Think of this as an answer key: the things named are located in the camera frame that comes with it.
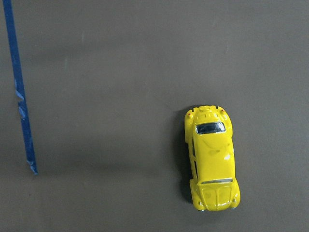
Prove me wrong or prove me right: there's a yellow beetle toy car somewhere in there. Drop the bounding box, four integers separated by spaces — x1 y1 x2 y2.
184 105 241 211

